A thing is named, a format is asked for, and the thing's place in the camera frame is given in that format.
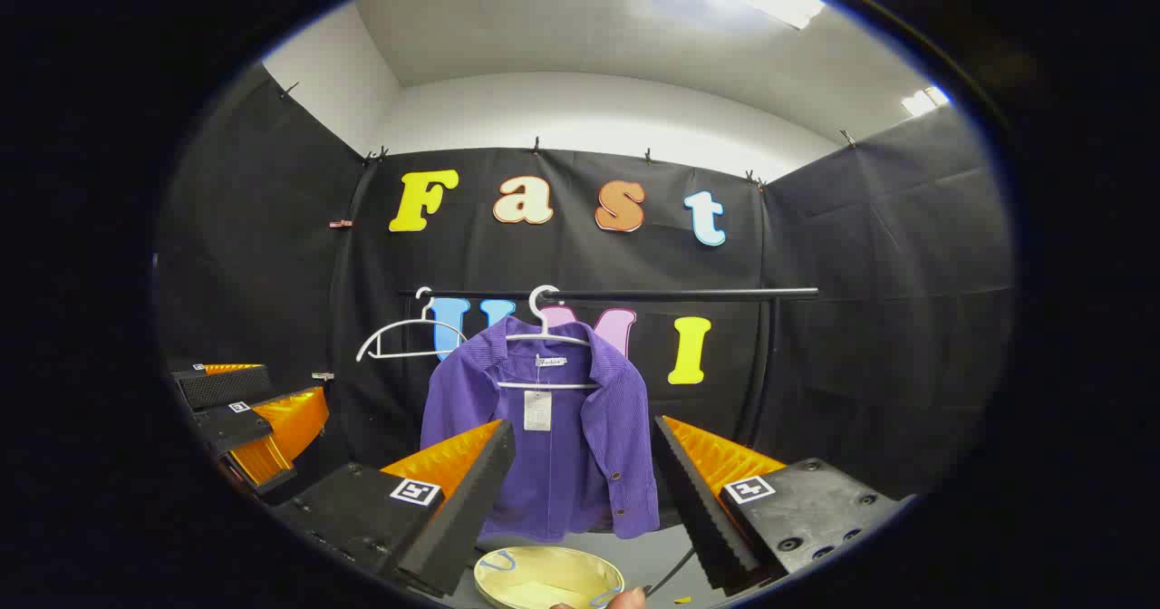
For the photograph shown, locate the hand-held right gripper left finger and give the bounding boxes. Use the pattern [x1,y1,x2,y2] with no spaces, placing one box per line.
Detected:
[272,419,517,599]

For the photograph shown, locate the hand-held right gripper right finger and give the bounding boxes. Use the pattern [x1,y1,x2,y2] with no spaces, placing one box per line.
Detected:
[652,415,907,592]

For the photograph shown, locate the purple corduroy jacket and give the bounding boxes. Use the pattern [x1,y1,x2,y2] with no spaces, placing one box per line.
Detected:
[420,315,661,542]

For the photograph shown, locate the large white clothes hanger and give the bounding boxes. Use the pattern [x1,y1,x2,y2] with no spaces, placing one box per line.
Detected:
[496,285,604,391]

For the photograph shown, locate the small white clothes hanger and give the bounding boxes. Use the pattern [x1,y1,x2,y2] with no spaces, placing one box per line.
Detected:
[356,287,469,363]

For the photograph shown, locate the black clothes rack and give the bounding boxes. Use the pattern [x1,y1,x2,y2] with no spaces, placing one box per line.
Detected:
[397,286,819,596]

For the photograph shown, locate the black backdrop cloth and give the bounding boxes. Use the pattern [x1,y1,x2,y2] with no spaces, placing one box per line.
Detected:
[154,61,1016,537]

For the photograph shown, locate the small ceiling light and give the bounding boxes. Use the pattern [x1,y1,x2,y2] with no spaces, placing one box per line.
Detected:
[902,86,950,118]

